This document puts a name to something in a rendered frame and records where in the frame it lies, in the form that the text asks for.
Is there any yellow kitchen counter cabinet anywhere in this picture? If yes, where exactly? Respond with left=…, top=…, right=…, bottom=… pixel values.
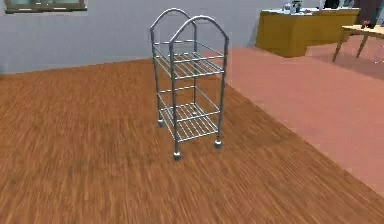
left=255, top=7, right=362, bottom=58

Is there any white kitchen appliance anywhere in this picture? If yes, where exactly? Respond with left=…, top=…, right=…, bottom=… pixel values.
left=289, top=0, right=304, bottom=15

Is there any dark framed window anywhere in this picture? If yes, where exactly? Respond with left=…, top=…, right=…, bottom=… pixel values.
left=3, top=0, right=88, bottom=15

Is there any light wooden table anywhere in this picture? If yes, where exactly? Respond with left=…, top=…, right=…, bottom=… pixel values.
left=331, top=24, right=384, bottom=63

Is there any grey metal wire shelf cart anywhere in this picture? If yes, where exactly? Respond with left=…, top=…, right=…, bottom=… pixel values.
left=149, top=7, right=230, bottom=161

